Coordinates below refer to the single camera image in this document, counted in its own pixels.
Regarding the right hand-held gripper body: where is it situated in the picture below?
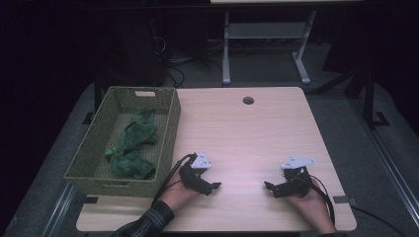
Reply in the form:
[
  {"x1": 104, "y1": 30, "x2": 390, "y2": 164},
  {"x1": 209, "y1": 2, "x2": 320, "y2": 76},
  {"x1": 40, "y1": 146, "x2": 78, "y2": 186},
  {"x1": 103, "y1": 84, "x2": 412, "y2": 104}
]
[{"x1": 278, "y1": 155, "x2": 316, "y2": 198}]

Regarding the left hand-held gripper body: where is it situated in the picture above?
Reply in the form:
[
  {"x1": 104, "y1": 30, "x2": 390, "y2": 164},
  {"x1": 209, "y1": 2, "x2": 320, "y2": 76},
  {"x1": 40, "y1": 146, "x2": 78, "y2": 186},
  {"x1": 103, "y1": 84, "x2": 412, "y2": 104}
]
[{"x1": 178, "y1": 151, "x2": 213, "y2": 193}]

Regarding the green sock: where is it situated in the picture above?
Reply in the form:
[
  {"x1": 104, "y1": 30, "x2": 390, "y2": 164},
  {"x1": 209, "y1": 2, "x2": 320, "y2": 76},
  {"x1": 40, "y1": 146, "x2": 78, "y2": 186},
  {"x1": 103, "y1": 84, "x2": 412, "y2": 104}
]
[
  {"x1": 109, "y1": 150, "x2": 157, "y2": 181},
  {"x1": 105, "y1": 108, "x2": 160, "y2": 161}
]

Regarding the green woven basket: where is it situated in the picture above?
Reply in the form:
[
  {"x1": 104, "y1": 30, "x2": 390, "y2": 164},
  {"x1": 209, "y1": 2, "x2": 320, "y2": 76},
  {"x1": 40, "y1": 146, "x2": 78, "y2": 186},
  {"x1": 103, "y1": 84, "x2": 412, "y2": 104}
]
[{"x1": 63, "y1": 86, "x2": 182, "y2": 198}]

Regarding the person's left hand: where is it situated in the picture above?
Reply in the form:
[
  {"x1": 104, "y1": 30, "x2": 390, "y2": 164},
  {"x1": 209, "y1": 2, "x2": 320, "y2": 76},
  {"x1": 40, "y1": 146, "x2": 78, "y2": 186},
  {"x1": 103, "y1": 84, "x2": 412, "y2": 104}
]
[{"x1": 160, "y1": 171, "x2": 201, "y2": 211}]

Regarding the person's right hand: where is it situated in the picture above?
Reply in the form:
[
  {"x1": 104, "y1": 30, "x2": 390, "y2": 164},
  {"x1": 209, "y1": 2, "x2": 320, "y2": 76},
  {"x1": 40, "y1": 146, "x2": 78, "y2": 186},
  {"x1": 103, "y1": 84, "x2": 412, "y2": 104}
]
[{"x1": 288, "y1": 187, "x2": 332, "y2": 225}]

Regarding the grey tape strip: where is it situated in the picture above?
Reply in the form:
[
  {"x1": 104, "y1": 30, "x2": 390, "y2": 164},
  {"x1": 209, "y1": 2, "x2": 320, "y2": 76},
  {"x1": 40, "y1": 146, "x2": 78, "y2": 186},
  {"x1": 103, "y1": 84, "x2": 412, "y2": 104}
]
[{"x1": 332, "y1": 195, "x2": 358, "y2": 205}]

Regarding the black metal stand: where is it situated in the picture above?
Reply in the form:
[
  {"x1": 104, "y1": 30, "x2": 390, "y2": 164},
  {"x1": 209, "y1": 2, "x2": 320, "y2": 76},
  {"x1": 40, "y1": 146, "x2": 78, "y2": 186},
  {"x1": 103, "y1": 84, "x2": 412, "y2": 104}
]
[{"x1": 362, "y1": 68, "x2": 391, "y2": 130}]

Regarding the grey metal stand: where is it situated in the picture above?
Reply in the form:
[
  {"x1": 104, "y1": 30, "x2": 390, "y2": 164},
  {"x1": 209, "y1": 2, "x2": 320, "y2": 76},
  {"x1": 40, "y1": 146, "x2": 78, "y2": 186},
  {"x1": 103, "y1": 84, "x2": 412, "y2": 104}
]
[{"x1": 221, "y1": 9, "x2": 317, "y2": 87}]

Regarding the left hand-held gripper cable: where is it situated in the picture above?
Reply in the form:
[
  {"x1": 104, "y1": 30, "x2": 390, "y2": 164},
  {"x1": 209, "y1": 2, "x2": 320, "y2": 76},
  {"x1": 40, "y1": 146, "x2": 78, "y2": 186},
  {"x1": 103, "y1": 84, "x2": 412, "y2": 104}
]
[{"x1": 151, "y1": 153, "x2": 198, "y2": 205}]

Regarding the hand-held gripper cable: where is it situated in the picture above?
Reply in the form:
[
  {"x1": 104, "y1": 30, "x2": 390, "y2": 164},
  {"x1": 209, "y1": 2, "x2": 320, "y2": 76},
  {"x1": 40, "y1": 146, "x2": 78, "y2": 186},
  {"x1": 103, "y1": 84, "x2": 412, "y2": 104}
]
[
  {"x1": 307, "y1": 175, "x2": 336, "y2": 225},
  {"x1": 151, "y1": 153, "x2": 198, "y2": 205}
]

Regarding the right hand-held gripper cable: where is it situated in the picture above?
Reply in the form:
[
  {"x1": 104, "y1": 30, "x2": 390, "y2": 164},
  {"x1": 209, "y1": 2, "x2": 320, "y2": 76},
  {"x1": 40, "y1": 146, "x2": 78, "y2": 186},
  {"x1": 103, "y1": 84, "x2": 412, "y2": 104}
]
[{"x1": 307, "y1": 175, "x2": 336, "y2": 225}]

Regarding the thin black cable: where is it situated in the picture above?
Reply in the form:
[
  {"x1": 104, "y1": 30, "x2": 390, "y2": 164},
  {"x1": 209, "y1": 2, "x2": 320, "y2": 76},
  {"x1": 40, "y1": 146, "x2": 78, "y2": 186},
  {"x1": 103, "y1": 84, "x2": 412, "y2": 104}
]
[{"x1": 349, "y1": 204, "x2": 411, "y2": 237}]

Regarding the bundle of black cables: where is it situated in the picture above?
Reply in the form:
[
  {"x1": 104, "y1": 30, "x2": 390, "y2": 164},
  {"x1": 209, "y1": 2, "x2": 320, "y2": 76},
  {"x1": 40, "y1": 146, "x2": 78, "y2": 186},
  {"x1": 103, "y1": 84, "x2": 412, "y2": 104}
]
[{"x1": 152, "y1": 34, "x2": 225, "y2": 89}]

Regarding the black metal post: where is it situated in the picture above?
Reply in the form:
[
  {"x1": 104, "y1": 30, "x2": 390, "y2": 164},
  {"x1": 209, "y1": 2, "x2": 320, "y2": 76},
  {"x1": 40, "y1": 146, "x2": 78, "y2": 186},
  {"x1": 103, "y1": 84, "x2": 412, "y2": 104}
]
[{"x1": 93, "y1": 72, "x2": 104, "y2": 114}]

